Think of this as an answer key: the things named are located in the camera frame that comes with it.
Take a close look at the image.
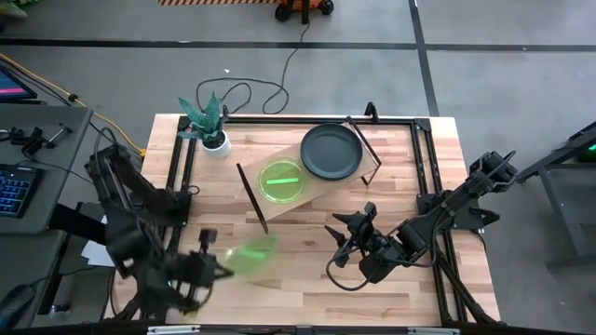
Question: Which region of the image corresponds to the low wheeled cart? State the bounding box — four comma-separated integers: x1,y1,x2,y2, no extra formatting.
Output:
274,0,336,25

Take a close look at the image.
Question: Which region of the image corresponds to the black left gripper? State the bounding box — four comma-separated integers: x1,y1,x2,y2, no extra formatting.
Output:
169,249,236,290

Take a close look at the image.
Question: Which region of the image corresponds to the backlit black keyboard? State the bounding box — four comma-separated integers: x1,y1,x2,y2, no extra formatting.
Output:
0,163,45,220

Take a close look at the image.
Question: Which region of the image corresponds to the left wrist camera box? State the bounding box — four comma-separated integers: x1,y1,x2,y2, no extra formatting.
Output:
196,227,220,255

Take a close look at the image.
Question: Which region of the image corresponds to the white paper sheet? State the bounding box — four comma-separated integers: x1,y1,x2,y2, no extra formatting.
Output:
80,213,116,269

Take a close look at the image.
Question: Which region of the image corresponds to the snake plant in white pot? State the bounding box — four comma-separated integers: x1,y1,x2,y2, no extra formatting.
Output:
177,90,233,160

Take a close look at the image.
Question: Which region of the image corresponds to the green transparent plate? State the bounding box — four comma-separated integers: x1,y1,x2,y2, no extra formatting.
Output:
223,232,281,284
257,156,307,205

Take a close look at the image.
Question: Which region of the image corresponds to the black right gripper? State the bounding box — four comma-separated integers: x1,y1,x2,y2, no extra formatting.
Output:
323,210,391,270

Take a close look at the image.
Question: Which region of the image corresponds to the black metal stand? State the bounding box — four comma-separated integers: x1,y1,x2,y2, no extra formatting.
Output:
513,121,596,272

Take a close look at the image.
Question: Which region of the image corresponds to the desk monitor screen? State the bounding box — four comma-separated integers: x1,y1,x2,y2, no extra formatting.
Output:
0,64,39,103

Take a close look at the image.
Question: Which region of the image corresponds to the wooden shelf with black legs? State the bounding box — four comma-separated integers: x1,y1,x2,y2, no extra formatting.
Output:
235,115,384,235

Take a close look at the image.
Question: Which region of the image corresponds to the silver edge bracket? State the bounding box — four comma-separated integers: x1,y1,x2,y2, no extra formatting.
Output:
147,325,202,335
406,327,462,335

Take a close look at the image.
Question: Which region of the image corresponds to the large dark plate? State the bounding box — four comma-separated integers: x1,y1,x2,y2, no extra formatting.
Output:
299,122,365,182

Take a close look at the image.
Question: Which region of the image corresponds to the yellow cable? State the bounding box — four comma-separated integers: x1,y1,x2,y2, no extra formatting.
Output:
0,52,147,158

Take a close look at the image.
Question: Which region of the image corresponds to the grey side desk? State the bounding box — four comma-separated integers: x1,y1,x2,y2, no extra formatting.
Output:
0,102,95,329

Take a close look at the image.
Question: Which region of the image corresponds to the black clamp tool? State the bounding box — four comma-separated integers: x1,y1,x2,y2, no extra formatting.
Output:
8,122,75,158

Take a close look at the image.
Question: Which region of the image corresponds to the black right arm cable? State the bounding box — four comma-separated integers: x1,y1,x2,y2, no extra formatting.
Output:
325,249,440,293

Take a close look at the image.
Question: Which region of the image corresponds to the black aluminium table frame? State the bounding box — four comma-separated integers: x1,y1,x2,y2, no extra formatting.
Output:
165,100,500,328

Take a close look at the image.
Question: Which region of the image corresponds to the striped hazard floor tape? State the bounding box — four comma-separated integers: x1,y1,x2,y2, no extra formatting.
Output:
157,0,281,7

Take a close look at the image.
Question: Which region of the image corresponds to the green floor object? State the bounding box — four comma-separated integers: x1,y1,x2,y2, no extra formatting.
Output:
0,0,30,20

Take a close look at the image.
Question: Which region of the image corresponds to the black floor cable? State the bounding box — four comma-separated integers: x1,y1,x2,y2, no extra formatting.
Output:
195,20,313,116

